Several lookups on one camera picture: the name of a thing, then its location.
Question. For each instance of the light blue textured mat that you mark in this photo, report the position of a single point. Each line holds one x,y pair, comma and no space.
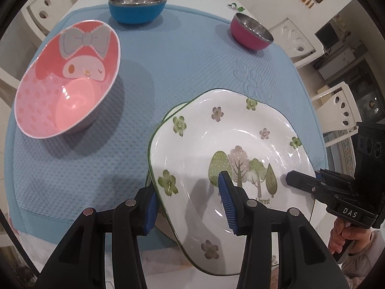
165,60

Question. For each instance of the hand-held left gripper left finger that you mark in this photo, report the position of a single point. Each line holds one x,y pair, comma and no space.
150,213

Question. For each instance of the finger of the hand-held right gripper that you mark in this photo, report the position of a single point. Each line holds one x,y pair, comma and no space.
300,182
337,178

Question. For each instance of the white sideboard cabinet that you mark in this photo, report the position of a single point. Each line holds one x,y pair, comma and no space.
340,63

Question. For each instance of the person's right hand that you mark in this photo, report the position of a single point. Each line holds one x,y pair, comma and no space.
338,237

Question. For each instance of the small green wrapped candy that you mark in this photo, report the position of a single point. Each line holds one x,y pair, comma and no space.
236,6

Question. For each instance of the magenta steel bowl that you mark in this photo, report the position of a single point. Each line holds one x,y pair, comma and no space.
246,34

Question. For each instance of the wooden wall ornament set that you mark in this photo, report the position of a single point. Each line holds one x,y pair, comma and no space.
306,1

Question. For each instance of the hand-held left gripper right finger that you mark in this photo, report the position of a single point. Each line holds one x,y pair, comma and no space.
227,201

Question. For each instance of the person's right forearm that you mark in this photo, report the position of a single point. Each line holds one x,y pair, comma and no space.
370,256

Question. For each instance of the hexagonal tree print plate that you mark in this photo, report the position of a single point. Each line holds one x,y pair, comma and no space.
173,111
210,132

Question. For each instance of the pink cartoon bowl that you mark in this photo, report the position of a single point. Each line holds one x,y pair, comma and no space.
60,90

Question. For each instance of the blue steel bowl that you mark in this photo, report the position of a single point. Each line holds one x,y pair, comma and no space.
135,10

